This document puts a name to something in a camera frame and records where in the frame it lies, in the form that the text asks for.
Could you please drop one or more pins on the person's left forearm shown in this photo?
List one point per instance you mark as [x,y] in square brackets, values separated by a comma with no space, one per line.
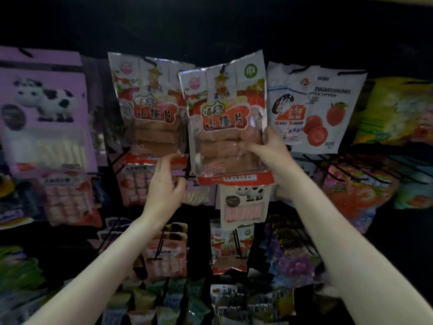
[95,274]

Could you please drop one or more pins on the white red fruit bag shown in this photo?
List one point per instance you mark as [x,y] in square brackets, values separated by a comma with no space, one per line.
[335,118]

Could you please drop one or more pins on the row of small yellow pouches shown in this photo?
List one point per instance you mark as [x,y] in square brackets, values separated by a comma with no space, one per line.
[230,301]

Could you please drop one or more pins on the yellow marshmallow bag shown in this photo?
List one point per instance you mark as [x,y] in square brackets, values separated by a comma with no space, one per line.
[396,108]

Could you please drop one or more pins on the White Rabbit candy bag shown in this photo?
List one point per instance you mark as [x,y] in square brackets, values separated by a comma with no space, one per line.
[291,111]

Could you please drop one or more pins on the person's right hand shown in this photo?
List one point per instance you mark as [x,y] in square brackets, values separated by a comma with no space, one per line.
[274,155]

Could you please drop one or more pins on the purple grape jelly bag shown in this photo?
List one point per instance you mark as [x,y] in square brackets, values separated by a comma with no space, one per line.
[291,264]

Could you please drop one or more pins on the person's right forearm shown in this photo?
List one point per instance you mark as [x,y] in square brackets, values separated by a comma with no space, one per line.
[358,260]

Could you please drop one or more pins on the pink marshmallow packet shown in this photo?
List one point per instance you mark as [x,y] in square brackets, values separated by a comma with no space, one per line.
[47,132]

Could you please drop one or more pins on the person's left hand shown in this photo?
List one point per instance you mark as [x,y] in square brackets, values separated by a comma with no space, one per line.
[164,196]

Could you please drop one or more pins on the strawberry jelly bag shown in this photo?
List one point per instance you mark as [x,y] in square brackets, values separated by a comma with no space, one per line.
[358,189]

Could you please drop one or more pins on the row of pale green pouches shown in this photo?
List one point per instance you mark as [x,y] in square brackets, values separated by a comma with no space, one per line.
[169,308]

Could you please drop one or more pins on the cream cow candy bag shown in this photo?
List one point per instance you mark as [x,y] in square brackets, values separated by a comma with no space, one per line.
[245,206]

